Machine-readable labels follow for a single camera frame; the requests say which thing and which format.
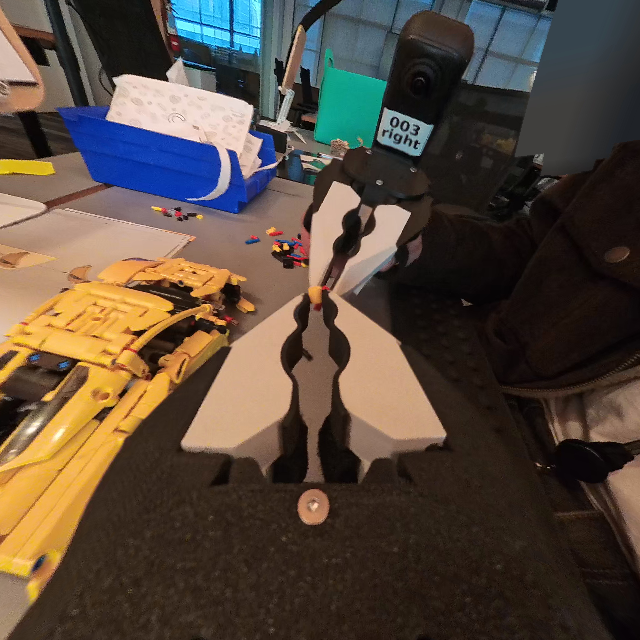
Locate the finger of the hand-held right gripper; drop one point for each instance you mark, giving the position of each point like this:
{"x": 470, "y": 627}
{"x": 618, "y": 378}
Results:
{"x": 322, "y": 230}
{"x": 380, "y": 245}

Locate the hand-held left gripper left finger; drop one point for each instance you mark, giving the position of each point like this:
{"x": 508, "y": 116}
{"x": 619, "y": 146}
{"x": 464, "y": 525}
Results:
{"x": 235, "y": 400}

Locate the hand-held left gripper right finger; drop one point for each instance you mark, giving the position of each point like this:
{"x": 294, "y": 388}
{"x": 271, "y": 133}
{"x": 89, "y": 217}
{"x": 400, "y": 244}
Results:
{"x": 395, "y": 400}

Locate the yellow brick tube piece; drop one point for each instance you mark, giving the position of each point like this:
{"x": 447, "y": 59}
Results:
{"x": 315, "y": 296}

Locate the yellow toy brick car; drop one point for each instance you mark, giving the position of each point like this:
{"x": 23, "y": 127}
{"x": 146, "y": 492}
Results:
{"x": 75, "y": 325}

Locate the instruction booklet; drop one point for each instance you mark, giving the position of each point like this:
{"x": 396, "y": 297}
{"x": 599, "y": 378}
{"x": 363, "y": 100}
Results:
{"x": 100, "y": 235}

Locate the grey desk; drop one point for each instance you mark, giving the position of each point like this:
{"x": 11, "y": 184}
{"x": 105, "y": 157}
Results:
{"x": 260, "y": 210}

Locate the person's right hand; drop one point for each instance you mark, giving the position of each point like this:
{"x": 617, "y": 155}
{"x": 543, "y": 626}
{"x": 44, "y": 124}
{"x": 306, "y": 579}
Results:
{"x": 414, "y": 250}

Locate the pile of mixed small bricks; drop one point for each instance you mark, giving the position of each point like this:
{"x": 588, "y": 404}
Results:
{"x": 287, "y": 250}

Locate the green cutting mat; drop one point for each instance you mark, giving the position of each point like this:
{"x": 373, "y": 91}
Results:
{"x": 300, "y": 170}

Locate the white and green card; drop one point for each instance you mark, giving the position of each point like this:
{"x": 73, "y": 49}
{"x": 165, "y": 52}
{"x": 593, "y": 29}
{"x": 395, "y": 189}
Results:
{"x": 315, "y": 161}

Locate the perforated grey panel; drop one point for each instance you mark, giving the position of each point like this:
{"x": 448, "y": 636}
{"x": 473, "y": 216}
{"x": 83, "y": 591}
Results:
{"x": 450, "y": 350}

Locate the wooden puzzle pieces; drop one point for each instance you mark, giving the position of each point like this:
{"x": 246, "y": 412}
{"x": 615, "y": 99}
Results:
{"x": 341, "y": 146}

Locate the black mesh office chair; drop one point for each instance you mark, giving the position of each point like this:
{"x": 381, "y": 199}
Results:
{"x": 485, "y": 150}

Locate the scattered black brick pins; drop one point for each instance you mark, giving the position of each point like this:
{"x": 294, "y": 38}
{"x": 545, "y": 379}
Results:
{"x": 182, "y": 214}

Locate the blue storage bin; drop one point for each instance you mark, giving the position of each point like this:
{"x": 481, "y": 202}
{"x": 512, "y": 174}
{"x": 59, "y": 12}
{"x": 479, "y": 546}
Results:
{"x": 150, "y": 160}

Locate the white paper bag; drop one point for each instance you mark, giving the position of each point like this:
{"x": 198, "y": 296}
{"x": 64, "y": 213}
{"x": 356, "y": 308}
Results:
{"x": 170, "y": 110}

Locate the yellow paper note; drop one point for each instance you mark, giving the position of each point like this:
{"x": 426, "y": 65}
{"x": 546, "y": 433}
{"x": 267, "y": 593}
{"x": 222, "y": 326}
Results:
{"x": 25, "y": 167}

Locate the metal pole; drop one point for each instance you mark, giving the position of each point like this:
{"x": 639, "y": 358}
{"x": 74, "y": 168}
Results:
{"x": 65, "y": 50}

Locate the wooden sign board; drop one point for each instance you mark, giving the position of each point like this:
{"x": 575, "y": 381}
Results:
{"x": 35, "y": 85}

